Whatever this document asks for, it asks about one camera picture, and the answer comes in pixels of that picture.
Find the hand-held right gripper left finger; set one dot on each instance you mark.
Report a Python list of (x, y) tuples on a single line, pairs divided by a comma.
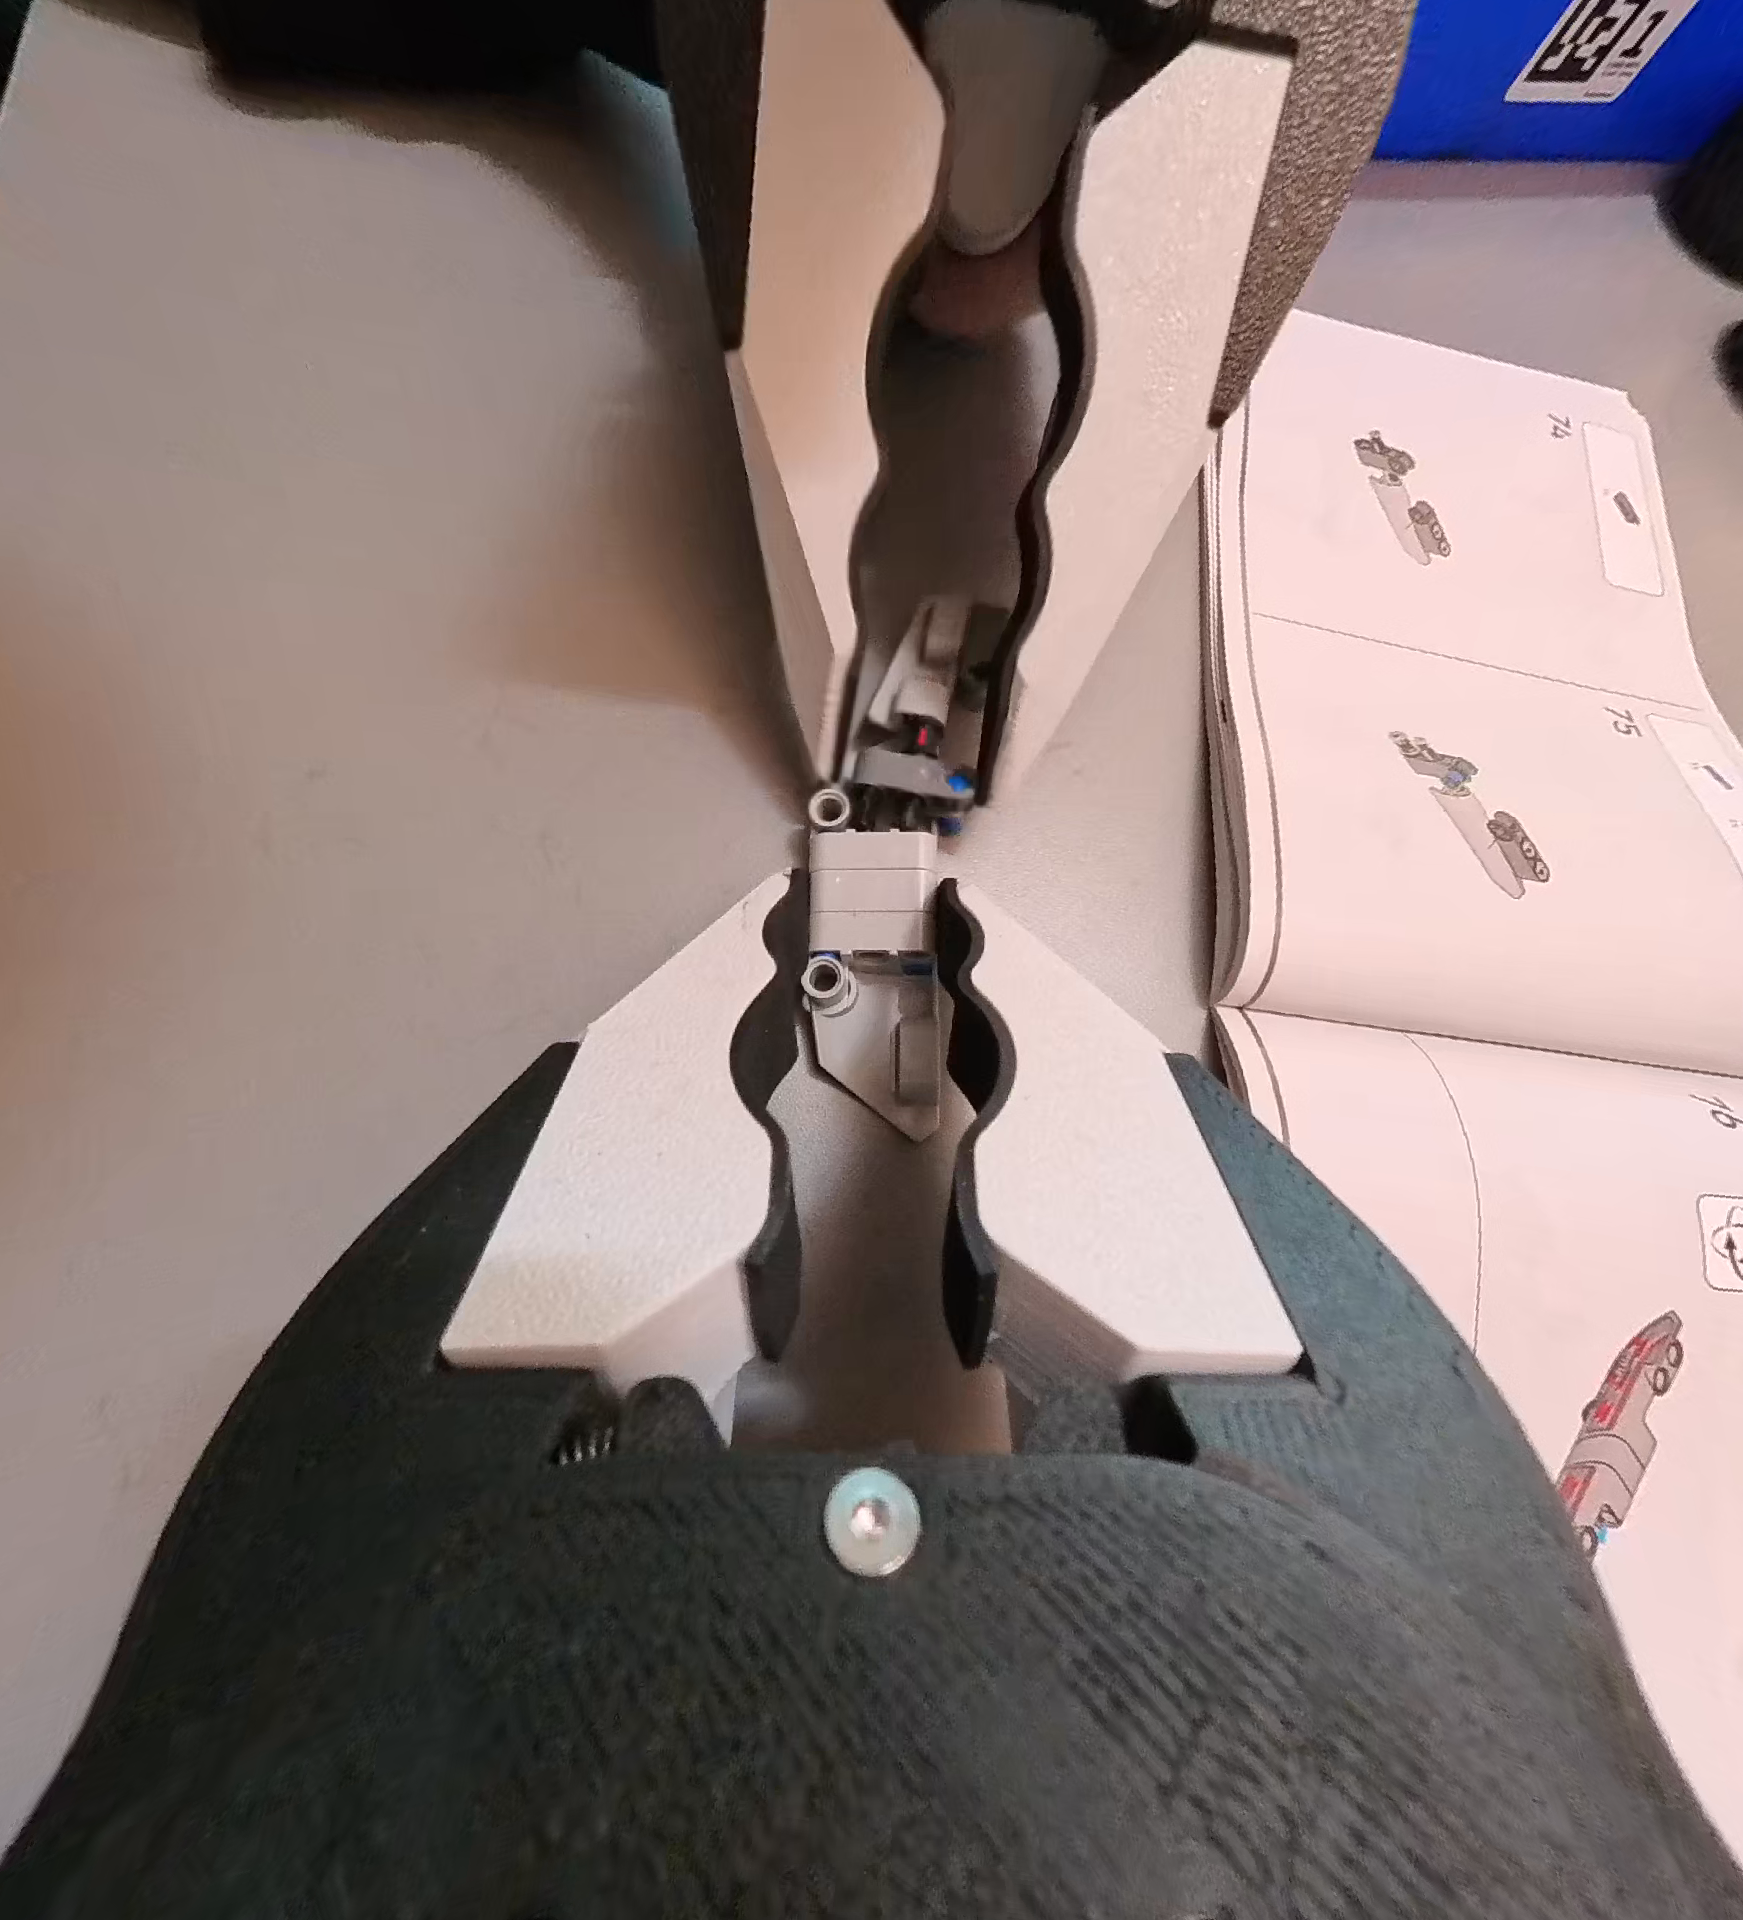
[(618, 1185)]

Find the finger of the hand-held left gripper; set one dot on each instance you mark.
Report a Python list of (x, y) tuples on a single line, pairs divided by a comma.
[(1157, 330), (826, 301)]

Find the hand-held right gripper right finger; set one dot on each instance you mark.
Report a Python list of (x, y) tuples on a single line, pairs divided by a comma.
[(1128, 1199)]

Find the grey toy brick block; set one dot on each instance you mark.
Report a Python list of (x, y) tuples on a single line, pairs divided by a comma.
[(872, 886)]

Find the person's left forearm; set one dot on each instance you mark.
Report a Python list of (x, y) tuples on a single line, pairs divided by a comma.
[(422, 40)]

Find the white desk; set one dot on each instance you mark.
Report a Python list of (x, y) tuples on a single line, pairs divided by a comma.
[(286, 602)]

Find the blue storage bin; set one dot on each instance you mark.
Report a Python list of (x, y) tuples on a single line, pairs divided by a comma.
[(1440, 92)]

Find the white printed marker tag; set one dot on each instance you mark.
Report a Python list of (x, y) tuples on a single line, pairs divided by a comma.
[(1583, 45)]

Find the open instruction booklet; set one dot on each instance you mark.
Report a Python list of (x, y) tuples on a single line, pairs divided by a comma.
[(1486, 676)]

